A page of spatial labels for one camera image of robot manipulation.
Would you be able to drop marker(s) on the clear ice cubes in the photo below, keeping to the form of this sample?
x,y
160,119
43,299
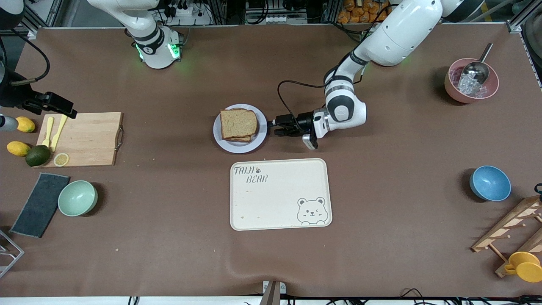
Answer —
x,y
470,88

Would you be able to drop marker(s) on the green avocado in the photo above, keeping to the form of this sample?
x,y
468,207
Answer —
x,y
38,156

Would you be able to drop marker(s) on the yellow plastic knife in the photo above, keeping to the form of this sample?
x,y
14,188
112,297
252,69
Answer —
x,y
58,133

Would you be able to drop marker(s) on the yellow mug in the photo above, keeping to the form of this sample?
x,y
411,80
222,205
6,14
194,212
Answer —
x,y
527,267

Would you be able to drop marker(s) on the dark green mug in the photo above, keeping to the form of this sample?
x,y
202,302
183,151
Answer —
x,y
539,189

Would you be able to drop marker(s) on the wooden peg drying rack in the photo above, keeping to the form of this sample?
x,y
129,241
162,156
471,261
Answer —
x,y
508,224

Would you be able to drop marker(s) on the orange snack bags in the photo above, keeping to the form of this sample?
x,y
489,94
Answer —
x,y
353,12

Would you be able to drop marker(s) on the white power strip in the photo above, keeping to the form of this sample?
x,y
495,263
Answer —
x,y
288,19
199,19

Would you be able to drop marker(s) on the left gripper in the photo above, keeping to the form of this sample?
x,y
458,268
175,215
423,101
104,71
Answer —
x,y
303,120

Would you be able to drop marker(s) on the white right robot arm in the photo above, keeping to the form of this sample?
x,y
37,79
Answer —
x,y
156,46

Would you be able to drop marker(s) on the mint green bowl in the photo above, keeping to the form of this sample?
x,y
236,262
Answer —
x,y
77,198

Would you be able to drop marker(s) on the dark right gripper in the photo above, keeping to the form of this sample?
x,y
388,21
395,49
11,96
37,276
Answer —
x,y
12,94

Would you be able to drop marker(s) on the pale blue round plate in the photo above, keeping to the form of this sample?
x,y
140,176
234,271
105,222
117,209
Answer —
x,y
239,147

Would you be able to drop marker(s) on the lemon slice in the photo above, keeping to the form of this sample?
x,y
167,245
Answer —
x,y
61,159

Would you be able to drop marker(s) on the dark grey cloth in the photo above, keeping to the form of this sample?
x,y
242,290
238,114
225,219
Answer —
x,y
40,205

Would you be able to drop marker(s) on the brown toast bread slice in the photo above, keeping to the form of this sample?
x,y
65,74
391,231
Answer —
x,y
238,123
241,139

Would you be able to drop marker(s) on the pink bowl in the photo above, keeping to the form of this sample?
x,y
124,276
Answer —
x,y
453,87

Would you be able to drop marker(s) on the silver metal scoop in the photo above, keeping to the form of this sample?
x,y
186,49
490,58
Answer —
x,y
476,72

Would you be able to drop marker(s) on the blue bowl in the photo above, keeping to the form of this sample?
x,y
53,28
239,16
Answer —
x,y
490,183

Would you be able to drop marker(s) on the metal camera bracket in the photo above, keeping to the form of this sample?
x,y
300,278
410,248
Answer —
x,y
272,293

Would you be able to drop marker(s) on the cream bear print tray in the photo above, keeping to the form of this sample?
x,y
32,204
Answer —
x,y
271,199

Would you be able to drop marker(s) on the yellow plastic fork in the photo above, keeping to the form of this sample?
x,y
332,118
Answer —
x,y
48,133

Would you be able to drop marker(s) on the wooden cutting board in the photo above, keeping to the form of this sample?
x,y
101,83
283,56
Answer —
x,y
89,140

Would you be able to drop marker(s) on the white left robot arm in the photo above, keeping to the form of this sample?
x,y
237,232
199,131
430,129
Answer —
x,y
398,34

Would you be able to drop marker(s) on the yellow lemon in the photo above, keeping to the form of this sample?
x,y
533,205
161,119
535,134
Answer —
x,y
25,124
18,148

